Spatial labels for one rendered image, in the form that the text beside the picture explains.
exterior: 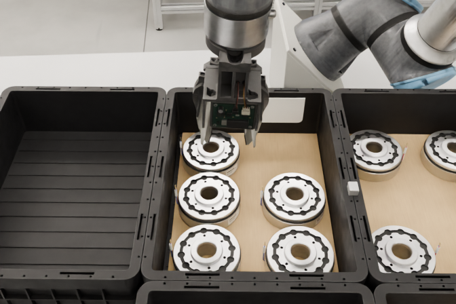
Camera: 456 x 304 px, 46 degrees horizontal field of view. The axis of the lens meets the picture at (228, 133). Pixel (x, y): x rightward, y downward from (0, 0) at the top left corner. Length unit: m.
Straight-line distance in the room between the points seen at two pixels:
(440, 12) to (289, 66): 0.30
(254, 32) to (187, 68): 0.83
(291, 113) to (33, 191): 0.48
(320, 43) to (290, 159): 0.28
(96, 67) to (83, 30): 1.51
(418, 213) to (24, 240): 0.65
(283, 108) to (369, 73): 0.49
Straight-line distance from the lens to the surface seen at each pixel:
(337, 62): 1.15
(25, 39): 2.98
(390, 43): 1.10
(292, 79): 1.11
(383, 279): 0.74
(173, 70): 1.41
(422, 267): 0.86
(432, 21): 1.02
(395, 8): 1.12
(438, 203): 0.98
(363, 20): 1.13
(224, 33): 0.59
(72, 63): 1.49
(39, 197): 0.98
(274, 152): 1.00
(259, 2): 0.57
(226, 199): 0.88
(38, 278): 0.76
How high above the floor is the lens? 1.54
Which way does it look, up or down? 44 degrees down
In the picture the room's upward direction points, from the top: straight up
